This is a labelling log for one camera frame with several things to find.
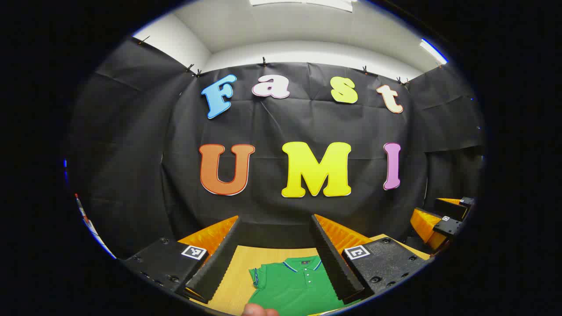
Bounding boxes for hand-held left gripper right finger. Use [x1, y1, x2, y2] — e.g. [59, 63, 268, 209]
[310, 214, 435, 305]

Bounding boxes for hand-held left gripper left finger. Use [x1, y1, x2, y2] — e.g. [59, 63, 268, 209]
[119, 215, 241, 304]

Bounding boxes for green T-shirt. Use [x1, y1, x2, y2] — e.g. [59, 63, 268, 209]
[249, 255, 360, 316]

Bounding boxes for black backdrop cloth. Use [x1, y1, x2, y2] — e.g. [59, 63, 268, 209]
[66, 37, 488, 259]

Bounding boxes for ceiling light strip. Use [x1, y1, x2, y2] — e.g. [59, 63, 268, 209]
[419, 39, 448, 65]

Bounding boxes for row of black clips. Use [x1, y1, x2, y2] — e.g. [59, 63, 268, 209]
[136, 35, 444, 86]

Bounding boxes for white ceiling light panel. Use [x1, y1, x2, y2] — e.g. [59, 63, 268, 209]
[249, 0, 354, 12]

